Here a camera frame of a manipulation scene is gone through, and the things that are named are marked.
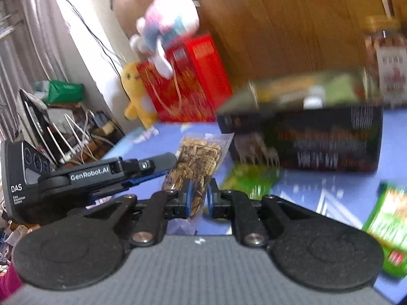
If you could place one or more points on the green bag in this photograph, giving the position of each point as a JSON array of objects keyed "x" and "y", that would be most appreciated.
[{"x": 65, "y": 90}]

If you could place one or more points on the large wooden board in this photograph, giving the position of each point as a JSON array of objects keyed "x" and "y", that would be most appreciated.
[{"x": 270, "y": 22}]

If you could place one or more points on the grey curtain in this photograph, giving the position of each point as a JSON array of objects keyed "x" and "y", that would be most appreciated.
[{"x": 25, "y": 38}]

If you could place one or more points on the pastel plush toy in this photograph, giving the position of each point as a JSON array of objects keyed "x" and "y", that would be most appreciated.
[{"x": 171, "y": 16}]

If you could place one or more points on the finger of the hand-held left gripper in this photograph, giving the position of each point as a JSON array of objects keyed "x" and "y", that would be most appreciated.
[
  {"x": 149, "y": 165},
  {"x": 133, "y": 185}
]

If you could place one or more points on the red gift box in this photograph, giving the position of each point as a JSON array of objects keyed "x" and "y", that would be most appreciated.
[{"x": 197, "y": 79}]

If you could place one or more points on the yellow duck plush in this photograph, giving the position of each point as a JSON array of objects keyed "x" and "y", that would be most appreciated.
[{"x": 135, "y": 92}]

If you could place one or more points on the clear packet of seeds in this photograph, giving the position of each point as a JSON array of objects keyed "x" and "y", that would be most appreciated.
[{"x": 197, "y": 159}]

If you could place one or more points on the black tin box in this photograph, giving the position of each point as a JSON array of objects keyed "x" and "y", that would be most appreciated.
[{"x": 318, "y": 139}]

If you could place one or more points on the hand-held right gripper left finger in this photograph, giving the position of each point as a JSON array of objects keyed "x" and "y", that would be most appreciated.
[{"x": 188, "y": 197}]

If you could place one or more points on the light nut jar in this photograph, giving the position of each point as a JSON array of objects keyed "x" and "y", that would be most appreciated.
[{"x": 391, "y": 70}]

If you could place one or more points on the blue printed cloth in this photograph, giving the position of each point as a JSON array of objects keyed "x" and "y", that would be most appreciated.
[{"x": 334, "y": 190}]

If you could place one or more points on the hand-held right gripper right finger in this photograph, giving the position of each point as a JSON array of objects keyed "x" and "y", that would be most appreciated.
[{"x": 210, "y": 197}]

